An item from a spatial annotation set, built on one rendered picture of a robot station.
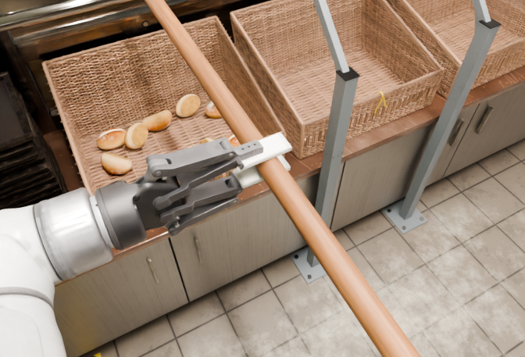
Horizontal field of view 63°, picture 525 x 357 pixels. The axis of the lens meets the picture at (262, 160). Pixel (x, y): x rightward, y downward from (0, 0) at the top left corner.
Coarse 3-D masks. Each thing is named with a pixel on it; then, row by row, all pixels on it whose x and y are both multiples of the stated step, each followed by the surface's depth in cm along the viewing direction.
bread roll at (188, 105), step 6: (186, 96) 144; (192, 96) 145; (180, 102) 142; (186, 102) 143; (192, 102) 145; (198, 102) 146; (180, 108) 142; (186, 108) 143; (192, 108) 145; (180, 114) 143; (186, 114) 143
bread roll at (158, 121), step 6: (156, 114) 138; (162, 114) 139; (168, 114) 140; (144, 120) 138; (150, 120) 137; (156, 120) 138; (162, 120) 139; (168, 120) 140; (150, 126) 138; (156, 126) 138; (162, 126) 140
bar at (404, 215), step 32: (64, 0) 83; (96, 0) 84; (128, 0) 88; (320, 0) 102; (480, 0) 118; (0, 32) 80; (480, 32) 120; (480, 64) 128; (352, 96) 108; (448, 96) 139; (448, 128) 147; (320, 192) 139; (416, 192) 173; (416, 224) 187
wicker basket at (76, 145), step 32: (160, 32) 134; (224, 32) 137; (96, 64) 130; (128, 64) 135; (160, 64) 139; (224, 64) 149; (64, 96) 130; (96, 96) 135; (160, 96) 145; (256, 96) 131; (64, 128) 115; (96, 128) 140; (128, 128) 143; (192, 128) 143; (224, 128) 143; (96, 160) 134
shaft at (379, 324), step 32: (160, 0) 78; (192, 64) 66; (224, 96) 61; (256, 128) 58; (288, 192) 50; (320, 224) 47; (320, 256) 46; (352, 288) 43; (384, 320) 40; (384, 352) 39; (416, 352) 39
